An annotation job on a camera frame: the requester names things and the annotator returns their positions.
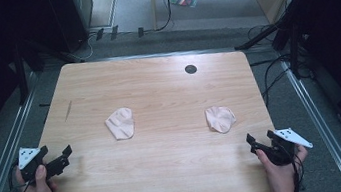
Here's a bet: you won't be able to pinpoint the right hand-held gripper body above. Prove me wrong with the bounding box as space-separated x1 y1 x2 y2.
253 124 316 170

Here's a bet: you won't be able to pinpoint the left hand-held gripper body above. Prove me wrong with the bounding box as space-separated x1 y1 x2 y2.
15 142 61 186

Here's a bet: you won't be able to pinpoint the pink cloth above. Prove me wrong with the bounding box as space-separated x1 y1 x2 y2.
103 105 138 143
203 102 239 137

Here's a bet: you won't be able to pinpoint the person's right hand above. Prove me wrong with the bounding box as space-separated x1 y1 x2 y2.
254 141 315 192

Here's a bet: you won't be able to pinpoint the black metal stand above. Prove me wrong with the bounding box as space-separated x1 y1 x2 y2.
9 31 91 106

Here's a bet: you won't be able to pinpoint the black round table grommet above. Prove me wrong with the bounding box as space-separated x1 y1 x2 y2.
183 63 199 76

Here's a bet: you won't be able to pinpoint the black tripod stand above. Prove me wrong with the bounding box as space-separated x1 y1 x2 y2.
229 6 311 89

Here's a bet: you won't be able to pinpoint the black cabinet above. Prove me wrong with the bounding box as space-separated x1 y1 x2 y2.
43 0 100 56

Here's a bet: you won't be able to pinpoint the colourful packet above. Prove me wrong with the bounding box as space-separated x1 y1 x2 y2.
169 0 199 12

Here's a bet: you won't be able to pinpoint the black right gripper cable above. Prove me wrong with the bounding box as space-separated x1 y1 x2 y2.
286 144 308 192

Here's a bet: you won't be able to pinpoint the black floor cables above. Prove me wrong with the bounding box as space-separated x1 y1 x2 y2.
244 17 319 112

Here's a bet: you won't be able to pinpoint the white floor cable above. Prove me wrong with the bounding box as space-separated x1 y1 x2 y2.
77 32 102 62

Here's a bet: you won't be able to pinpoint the black hanging cable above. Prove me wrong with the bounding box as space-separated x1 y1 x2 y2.
139 0 179 34

